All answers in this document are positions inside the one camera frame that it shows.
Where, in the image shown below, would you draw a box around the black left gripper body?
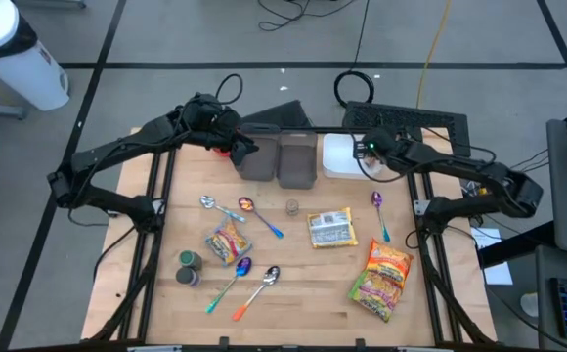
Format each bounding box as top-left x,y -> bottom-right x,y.
199,97 -> 245,148

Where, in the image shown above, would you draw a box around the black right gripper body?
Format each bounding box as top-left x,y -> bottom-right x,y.
353,127 -> 395,165

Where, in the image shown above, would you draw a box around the white plastic bin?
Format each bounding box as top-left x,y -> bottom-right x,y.
322,133 -> 385,181

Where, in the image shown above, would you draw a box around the iridescent gold spoon blue handle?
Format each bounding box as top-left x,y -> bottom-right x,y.
237,196 -> 284,240

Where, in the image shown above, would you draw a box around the silver spoon blue handle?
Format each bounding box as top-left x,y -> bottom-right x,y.
198,195 -> 247,224

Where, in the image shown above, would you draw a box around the blue yellow ramen packet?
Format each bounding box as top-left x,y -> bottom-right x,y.
203,217 -> 254,268

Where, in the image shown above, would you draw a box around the green lid spice jar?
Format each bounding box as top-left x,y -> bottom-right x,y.
178,249 -> 203,271

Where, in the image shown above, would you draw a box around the green ramen packet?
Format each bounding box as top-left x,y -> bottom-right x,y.
347,268 -> 405,324

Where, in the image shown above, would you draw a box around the grey translucent plastic bin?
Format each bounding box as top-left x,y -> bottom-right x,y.
277,129 -> 319,191
234,124 -> 281,182

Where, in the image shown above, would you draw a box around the orange ramen packet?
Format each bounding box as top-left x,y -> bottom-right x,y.
364,238 -> 414,289

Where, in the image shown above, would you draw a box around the black lid spice jar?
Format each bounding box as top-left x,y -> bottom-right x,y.
175,266 -> 201,287

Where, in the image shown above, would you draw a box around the white paper sheet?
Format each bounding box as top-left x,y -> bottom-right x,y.
469,227 -> 514,286

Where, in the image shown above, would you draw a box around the white trash can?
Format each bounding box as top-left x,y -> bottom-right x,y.
0,0 -> 70,112

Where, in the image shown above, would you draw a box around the purple spoon teal handle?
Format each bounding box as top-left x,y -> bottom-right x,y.
371,190 -> 392,244

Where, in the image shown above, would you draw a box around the black coiled cable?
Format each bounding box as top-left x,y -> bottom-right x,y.
332,0 -> 376,110

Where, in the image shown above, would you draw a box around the yellow cable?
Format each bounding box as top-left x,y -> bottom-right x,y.
414,0 -> 454,110

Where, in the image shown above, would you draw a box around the iridescent spoon teal handle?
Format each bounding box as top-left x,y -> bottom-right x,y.
204,256 -> 253,315

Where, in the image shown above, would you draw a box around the black tangled floor cables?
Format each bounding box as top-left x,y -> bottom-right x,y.
256,0 -> 358,33

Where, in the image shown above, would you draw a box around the silver spoon orange handle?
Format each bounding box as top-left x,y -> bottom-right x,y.
232,265 -> 282,323

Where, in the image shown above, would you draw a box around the black aluminium table frame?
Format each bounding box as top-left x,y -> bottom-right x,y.
87,124 -> 498,352

